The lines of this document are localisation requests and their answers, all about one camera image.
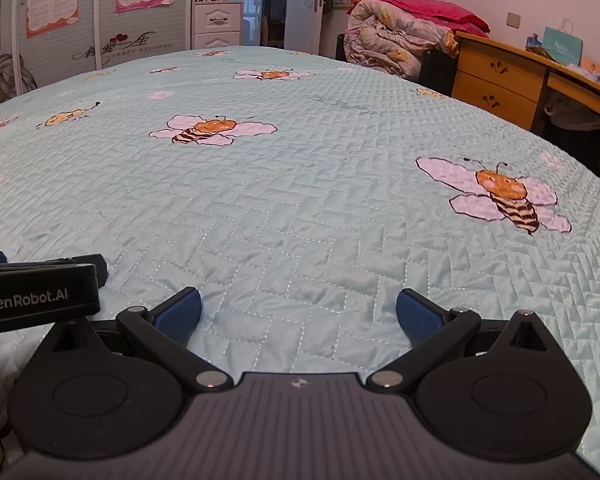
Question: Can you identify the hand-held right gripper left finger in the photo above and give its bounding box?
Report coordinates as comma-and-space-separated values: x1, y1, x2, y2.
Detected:
45, 287, 234, 393

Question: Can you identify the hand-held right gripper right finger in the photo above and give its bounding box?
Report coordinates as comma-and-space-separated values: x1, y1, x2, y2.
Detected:
367, 288, 561, 393

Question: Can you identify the grey sliding door wardrobe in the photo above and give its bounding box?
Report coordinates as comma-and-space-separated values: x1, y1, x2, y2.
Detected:
0, 0, 197, 113

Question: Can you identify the black chair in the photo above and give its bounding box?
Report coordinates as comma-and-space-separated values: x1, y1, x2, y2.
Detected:
334, 32, 457, 97

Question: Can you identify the wooden desk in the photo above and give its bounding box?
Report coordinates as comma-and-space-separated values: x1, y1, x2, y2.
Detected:
451, 30, 600, 137

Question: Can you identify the white drawer cabinet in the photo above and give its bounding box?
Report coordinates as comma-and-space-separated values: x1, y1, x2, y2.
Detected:
192, 0, 244, 52

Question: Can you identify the folded floral comforter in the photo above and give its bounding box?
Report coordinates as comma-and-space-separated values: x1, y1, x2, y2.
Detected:
343, 0, 462, 81

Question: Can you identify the teal paper bag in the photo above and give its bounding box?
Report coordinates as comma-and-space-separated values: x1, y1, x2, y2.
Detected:
542, 19, 585, 66

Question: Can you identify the red blanket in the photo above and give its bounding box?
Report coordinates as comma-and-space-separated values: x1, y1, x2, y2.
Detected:
367, 0, 491, 39

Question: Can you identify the white door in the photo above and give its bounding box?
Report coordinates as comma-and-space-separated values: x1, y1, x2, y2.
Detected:
284, 0, 329, 57

